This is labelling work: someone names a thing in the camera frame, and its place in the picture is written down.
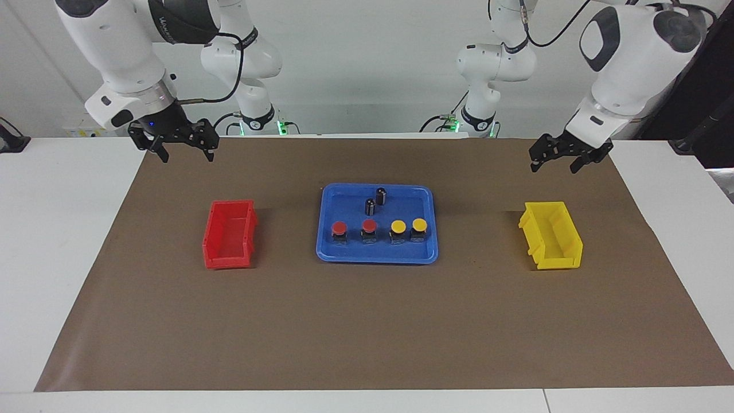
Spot yellow plastic bin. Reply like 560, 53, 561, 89
518, 201, 584, 271

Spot brown table mat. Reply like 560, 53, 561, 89
34, 137, 734, 393

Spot red plastic bin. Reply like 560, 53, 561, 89
202, 200, 259, 270

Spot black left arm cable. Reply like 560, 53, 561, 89
487, 0, 594, 49

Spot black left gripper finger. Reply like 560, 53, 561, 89
529, 134, 569, 173
569, 150, 610, 174

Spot black right base cable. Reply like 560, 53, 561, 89
212, 112, 241, 137

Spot black clamp mount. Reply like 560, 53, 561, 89
0, 117, 31, 154

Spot grey metal object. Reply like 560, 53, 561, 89
706, 168, 734, 204

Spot black base cable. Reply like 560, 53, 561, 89
212, 112, 241, 137
419, 89, 470, 134

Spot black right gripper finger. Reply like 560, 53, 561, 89
127, 124, 171, 164
193, 119, 221, 163

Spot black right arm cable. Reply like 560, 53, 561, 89
175, 32, 246, 105

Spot blue plastic tray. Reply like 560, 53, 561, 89
315, 183, 440, 265

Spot black equipment stand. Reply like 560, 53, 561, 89
639, 0, 734, 169

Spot black left base cable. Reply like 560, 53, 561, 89
419, 89, 470, 134

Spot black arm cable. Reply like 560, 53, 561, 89
175, 32, 246, 105
487, 0, 594, 49

